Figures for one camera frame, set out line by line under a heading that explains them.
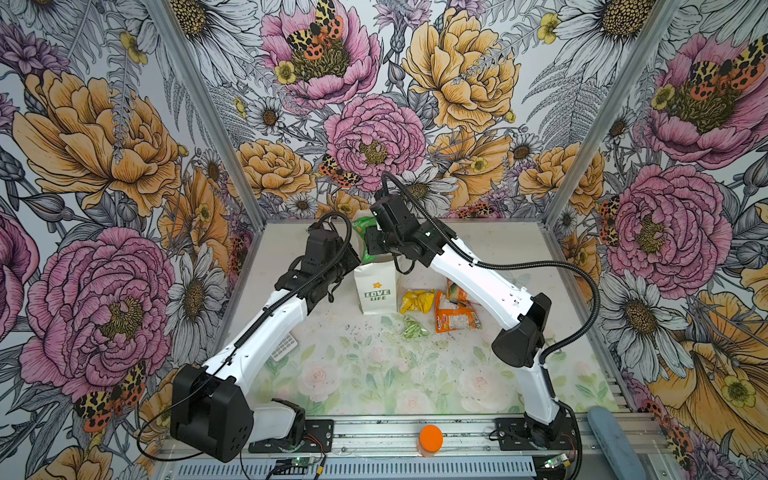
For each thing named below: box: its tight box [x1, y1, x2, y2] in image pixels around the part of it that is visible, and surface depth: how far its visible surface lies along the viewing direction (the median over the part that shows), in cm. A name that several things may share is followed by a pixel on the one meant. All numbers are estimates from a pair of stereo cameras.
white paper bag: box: [352, 210, 399, 315], surface depth 86 cm
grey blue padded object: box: [587, 406, 646, 480], surface depth 72 cm
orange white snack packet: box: [435, 290, 483, 334], surface depth 93 cm
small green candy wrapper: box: [403, 315, 429, 338], surface depth 91 cm
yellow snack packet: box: [400, 289, 435, 315], surface depth 91 cm
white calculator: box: [271, 332, 299, 362], surface depth 90 cm
